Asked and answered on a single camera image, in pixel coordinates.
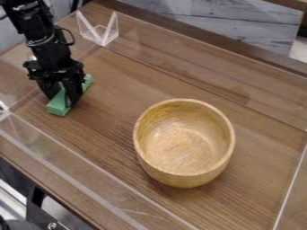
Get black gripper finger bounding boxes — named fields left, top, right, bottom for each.
left=61, top=75, right=85, bottom=107
left=37, top=80, right=61, bottom=100

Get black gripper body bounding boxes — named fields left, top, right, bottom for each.
left=22, top=35, right=85, bottom=87

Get green rectangular block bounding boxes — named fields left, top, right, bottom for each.
left=46, top=74, right=93, bottom=117

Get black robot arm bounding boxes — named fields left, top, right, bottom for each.
left=0, top=0, right=85, bottom=107

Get brown wooden bowl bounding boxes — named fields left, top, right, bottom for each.
left=133, top=98, right=236, bottom=188

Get black table leg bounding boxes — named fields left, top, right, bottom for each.
left=26, top=187, right=45, bottom=221

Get black cable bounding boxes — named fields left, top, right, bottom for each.
left=54, top=27, right=77, bottom=47

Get clear acrylic corner bracket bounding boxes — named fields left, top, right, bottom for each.
left=76, top=11, right=118, bottom=47

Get clear acrylic tray wall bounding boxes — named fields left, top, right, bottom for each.
left=0, top=110, right=197, bottom=230

